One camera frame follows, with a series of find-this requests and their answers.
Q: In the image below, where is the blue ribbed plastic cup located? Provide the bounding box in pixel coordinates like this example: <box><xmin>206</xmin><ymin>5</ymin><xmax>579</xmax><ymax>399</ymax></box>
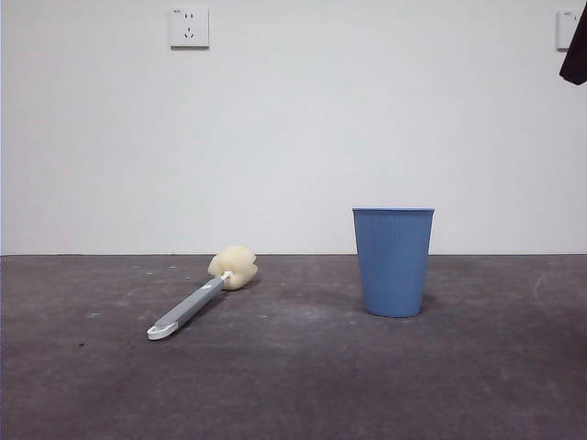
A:
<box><xmin>351</xmin><ymin>206</ymin><xmax>437</xmax><ymax>319</ymax></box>

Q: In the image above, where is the grey-handled sponge cup brush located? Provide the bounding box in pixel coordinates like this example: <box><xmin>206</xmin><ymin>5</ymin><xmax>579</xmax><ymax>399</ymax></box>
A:
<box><xmin>146</xmin><ymin>245</ymin><xmax>260</xmax><ymax>342</ymax></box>

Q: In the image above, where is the white wall socket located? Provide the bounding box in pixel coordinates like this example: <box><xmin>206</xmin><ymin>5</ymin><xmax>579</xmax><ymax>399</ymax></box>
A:
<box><xmin>556</xmin><ymin>9</ymin><xmax>580</xmax><ymax>52</ymax></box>
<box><xmin>170</xmin><ymin>6</ymin><xmax>211</xmax><ymax>50</ymax></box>

